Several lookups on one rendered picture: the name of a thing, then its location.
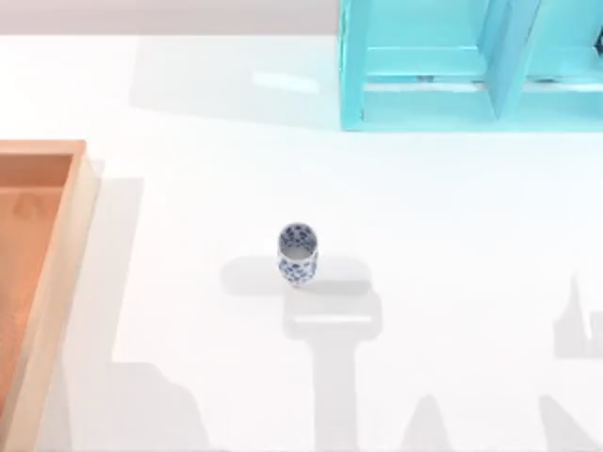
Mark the blue and white patterned cup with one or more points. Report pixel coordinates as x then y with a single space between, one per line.
297 273

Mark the shallow salmon-coloured box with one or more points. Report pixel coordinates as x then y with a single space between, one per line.
33 245

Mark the light blue rack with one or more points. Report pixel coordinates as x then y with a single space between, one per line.
424 103

